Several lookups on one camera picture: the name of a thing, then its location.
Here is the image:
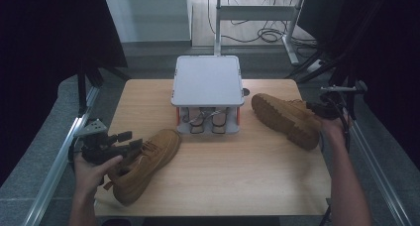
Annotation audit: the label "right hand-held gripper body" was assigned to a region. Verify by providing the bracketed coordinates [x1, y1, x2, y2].
[318, 80, 368, 120]

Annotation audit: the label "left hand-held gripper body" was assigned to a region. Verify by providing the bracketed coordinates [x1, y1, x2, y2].
[73, 119, 122, 166]

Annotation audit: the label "tan suede boot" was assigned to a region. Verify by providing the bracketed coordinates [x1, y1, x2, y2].
[251, 92, 326, 152]
[103, 128, 182, 207]

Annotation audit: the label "black floor cables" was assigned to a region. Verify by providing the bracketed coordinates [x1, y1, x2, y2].
[207, 0, 318, 51]

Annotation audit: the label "black tripod stand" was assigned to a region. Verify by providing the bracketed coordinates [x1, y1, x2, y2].
[285, 37, 365, 121]

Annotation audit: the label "person's left hand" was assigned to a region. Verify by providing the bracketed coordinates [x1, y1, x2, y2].
[72, 153, 124, 194]

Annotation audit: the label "aluminium rail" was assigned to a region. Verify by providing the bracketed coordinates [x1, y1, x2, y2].
[23, 86, 100, 226]
[331, 88, 414, 226]

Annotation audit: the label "white power strip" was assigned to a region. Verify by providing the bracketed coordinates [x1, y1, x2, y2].
[306, 58, 324, 73]

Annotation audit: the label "white cabinet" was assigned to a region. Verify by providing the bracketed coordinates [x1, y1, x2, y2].
[104, 0, 193, 44]

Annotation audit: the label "person's right hand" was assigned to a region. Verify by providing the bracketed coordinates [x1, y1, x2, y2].
[318, 108, 352, 145]

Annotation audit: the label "white metal desk frame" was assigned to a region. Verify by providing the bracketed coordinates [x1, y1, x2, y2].
[213, 0, 306, 66]

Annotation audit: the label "black metal stand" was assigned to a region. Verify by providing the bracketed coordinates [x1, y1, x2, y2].
[77, 61, 103, 117]

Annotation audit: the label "black curtain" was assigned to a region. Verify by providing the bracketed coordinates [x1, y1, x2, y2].
[330, 0, 420, 170]
[0, 0, 128, 187]

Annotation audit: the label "white two-tier shoe rack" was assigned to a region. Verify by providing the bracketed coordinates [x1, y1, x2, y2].
[170, 55, 246, 136]

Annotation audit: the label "right hand-held gripper cable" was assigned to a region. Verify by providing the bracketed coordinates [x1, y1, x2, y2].
[325, 92, 352, 155]

